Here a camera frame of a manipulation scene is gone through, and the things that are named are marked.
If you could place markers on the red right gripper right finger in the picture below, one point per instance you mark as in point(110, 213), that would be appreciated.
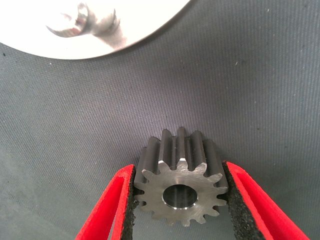
point(262, 215)

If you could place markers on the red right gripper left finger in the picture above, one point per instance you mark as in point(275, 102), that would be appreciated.
point(105, 212)

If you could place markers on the small steel planetary gear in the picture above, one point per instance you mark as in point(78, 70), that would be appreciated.
point(155, 190)

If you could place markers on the round metal carrier plate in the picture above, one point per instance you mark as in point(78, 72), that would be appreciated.
point(37, 42)

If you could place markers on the dark grey table cloth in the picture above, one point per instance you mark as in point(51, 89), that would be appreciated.
point(75, 112)

